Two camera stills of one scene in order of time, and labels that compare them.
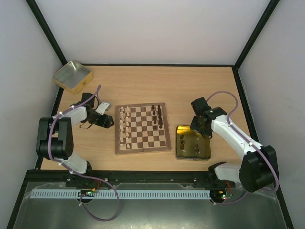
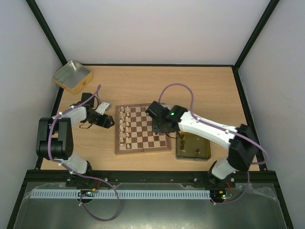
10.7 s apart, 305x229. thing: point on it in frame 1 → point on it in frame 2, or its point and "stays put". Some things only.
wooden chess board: (141, 128) stays put
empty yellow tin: (73, 77) stays put
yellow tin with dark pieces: (191, 144) stays put
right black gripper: (200, 126) → (154, 112)
